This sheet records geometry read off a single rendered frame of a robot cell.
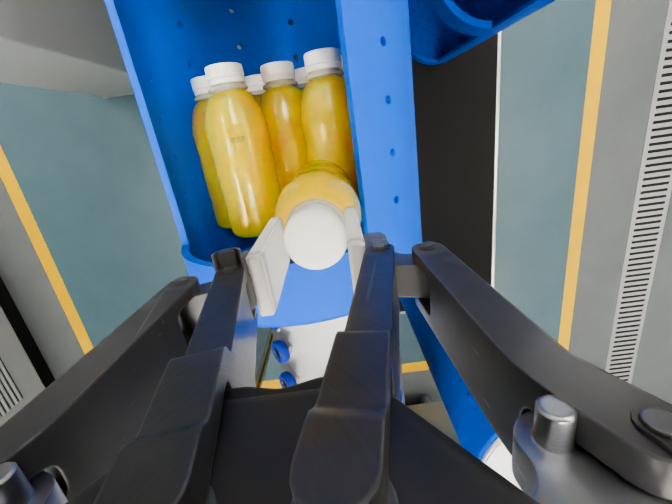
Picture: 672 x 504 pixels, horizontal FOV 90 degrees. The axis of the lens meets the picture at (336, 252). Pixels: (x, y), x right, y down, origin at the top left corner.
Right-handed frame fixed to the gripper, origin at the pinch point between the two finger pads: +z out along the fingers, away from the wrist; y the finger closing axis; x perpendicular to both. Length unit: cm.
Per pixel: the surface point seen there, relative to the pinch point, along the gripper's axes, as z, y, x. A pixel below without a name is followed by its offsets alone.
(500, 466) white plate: 30, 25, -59
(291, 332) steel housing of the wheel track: 40, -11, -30
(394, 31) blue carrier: 15.0, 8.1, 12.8
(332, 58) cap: 21.7, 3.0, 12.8
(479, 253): 118, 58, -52
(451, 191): 118, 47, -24
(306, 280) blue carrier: 9.5, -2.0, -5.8
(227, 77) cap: 21.2, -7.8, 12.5
